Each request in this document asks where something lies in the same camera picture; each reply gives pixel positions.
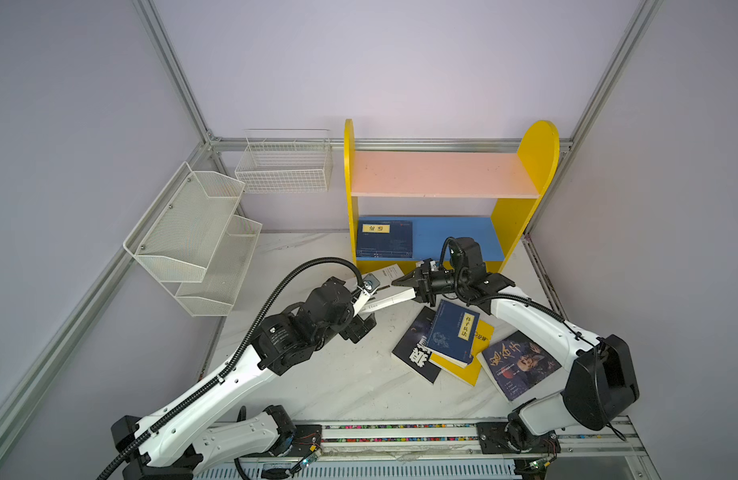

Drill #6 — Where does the white book La Dame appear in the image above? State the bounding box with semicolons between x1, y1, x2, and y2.
360;264;416;314

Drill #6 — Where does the navy book yellow label Yijing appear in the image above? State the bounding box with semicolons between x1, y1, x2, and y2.
356;220;414;259

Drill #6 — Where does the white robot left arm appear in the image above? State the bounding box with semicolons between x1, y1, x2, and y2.
99;275;379;479

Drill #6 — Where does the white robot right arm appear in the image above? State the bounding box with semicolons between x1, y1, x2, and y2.
393;237;640;452

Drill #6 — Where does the navy book Sunzi yellow label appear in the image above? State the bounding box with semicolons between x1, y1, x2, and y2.
426;300;480;367

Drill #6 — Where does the black book white lettering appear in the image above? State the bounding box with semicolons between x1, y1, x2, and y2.
392;307;441;384

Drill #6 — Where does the dark purple illustrated book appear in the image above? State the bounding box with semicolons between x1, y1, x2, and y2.
477;331;562;402

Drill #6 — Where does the yellow shelf unit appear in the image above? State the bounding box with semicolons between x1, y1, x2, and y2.
343;120;561;273

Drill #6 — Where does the white mesh two-tier rack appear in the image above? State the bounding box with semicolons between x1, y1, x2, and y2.
123;163;262;317

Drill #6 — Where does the white wire basket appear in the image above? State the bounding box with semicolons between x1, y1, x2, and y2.
235;129;333;194

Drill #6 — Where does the black corrugated left cable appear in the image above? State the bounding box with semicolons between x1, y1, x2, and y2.
95;256;365;480

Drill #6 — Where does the aluminium frame rail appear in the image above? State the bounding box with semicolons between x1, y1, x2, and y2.
0;0;664;457

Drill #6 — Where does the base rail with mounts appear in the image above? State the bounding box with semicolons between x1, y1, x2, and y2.
201;417;659;479

